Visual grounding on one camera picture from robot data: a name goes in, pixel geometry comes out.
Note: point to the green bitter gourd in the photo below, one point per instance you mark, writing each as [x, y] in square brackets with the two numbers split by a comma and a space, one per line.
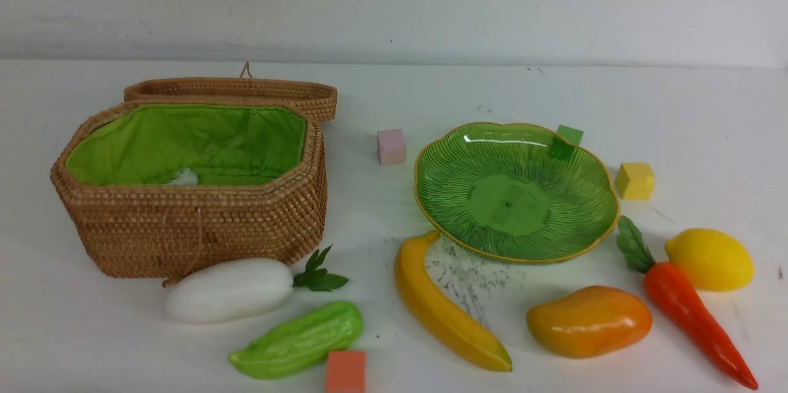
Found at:
[300, 343]

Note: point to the pink foam cube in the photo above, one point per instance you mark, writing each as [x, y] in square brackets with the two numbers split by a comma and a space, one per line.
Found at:
[391, 147]

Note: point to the green glass leaf plate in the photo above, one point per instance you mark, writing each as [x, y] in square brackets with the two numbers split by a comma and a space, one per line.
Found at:
[494, 190]

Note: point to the yellow lemon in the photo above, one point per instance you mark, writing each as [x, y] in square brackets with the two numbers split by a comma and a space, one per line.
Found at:
[711, 259]

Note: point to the orange carrot with leaves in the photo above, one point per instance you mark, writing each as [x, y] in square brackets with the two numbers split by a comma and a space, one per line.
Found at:
[672, 293]

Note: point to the yellow banana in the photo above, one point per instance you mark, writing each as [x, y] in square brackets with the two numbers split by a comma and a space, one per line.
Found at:
[451, 325]

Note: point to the orange yellow mango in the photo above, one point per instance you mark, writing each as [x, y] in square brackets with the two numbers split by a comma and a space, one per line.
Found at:
[590, 322]

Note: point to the yellow foam cube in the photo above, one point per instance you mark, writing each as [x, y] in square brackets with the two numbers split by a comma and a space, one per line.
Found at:
[635, 181]

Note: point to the green foam cube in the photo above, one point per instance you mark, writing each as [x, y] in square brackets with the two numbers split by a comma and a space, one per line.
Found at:
[565, 142]

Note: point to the white radish with leaves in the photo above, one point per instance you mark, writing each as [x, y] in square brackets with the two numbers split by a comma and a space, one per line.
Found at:
[245, 287]

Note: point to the orange foam cube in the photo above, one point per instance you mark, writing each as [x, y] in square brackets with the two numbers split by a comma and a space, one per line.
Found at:
[346, 371]

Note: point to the woven wicker basket green lining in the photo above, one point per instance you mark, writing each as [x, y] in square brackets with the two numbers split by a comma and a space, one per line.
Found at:
[159, 188]

